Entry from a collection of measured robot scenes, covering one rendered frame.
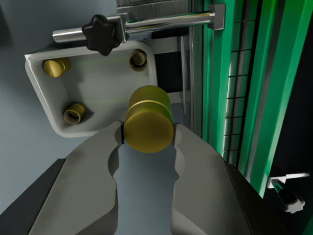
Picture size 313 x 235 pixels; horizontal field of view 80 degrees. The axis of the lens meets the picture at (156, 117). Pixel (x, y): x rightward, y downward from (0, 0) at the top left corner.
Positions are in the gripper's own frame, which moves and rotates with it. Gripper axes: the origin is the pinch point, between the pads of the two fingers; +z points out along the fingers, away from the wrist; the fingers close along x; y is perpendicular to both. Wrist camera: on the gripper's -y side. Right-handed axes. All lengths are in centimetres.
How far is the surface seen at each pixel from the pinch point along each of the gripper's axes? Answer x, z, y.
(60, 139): -24.1, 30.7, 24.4
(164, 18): 1.0, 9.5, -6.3
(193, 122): 7.8, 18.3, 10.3
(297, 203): 20.1, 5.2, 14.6
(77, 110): -15.7, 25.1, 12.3
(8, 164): -41, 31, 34
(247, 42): 13.5, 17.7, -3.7
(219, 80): 7.7, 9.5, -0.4
